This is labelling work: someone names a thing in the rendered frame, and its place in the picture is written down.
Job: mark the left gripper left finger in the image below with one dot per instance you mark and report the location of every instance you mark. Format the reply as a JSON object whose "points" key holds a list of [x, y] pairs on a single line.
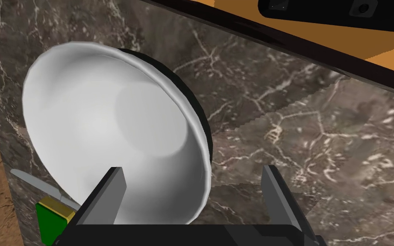
{"points": [[105, 201]]}

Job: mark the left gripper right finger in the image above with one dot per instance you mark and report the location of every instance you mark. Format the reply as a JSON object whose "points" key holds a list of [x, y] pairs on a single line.
{"points": [[279, 201]]}

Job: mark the green and yellow block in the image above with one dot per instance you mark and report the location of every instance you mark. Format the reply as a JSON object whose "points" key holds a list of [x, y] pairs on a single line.
{"points": [[51, 222]]}

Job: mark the grey knife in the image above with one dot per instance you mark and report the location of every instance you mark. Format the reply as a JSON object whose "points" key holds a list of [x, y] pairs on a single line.
{"points": [[39, 186]]}

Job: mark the white bowl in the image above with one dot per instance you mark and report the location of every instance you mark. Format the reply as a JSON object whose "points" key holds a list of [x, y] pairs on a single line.
{"points": [[108, 133]]}

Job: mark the black appliance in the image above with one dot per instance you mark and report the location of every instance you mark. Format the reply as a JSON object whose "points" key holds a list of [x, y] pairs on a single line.
{"points": [[337, 12]]}

